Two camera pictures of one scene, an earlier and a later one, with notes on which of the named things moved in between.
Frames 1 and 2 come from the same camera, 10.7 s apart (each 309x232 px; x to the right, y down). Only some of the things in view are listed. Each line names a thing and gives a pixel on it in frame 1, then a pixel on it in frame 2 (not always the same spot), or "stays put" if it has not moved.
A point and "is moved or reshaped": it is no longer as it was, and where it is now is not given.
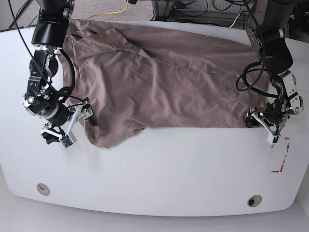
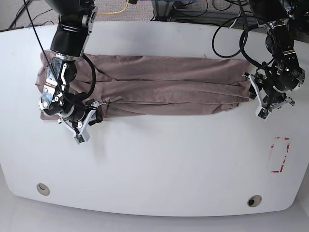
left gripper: (56, 115) to (77, 115)
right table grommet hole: (254, 200) stays put
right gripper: (275, 112) to (272, 85)
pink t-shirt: (132, 77) is moved or reshaped
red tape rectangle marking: (272, 146) stays put
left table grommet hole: (43, 189) stays put
